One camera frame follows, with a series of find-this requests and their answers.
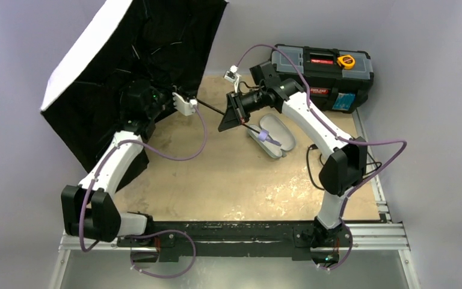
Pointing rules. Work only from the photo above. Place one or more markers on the mint green umbrella sleeve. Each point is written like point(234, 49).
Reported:
point(273, 136)

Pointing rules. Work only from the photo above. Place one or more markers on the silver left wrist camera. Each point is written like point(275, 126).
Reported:
point(186, 106)

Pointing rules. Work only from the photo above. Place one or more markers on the lavender umbrella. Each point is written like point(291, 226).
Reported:
point(162, 44)

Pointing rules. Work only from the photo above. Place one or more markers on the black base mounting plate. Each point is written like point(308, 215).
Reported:
point(299, 240)

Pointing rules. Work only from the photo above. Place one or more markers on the yellow tape measure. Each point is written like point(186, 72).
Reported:
point(346, 62)

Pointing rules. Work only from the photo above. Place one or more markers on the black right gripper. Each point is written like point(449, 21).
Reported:
point(236, 108)

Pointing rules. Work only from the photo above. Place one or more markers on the aluminium rail frame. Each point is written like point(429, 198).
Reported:
point(234, 200)

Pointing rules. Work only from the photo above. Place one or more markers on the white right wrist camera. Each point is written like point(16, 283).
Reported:
point(233, 76)

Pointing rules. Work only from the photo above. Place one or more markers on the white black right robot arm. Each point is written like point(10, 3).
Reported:
point(344, 156)

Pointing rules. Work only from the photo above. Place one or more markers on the black toolbox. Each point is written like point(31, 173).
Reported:
point(331, 87)

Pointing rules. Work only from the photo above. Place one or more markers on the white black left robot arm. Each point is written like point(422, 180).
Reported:
point(88, 208)

